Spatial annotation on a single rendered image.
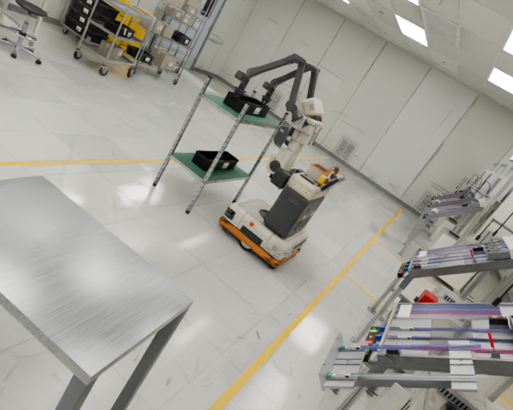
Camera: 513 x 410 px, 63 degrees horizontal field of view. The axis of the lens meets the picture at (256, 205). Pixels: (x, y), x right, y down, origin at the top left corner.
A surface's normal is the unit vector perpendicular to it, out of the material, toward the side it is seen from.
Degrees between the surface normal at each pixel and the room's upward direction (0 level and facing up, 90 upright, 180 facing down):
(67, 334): 0
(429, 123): 90
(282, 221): 90
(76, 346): 0
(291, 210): 90
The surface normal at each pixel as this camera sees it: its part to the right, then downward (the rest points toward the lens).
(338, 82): -0.42, 0.11
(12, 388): 0.50, -0.80
